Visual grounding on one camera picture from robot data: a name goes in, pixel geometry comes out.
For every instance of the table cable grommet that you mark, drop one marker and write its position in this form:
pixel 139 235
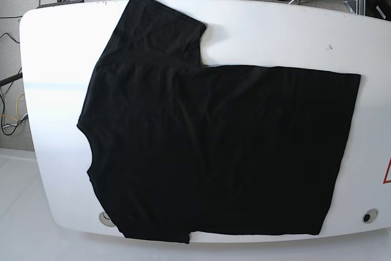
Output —
pixel 105 219
pixel 370 216

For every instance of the left table cable grommet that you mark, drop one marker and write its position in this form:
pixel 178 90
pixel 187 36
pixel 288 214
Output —
pixel 105 219

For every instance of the red triangle warning sticker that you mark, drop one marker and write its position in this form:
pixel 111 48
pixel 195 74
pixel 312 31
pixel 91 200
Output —
pixel 387 174

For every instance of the right table cable grommet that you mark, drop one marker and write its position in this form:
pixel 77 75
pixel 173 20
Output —
pixel 370 216

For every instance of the black T-shirt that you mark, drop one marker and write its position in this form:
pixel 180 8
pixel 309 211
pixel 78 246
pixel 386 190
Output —
pixel 179 147

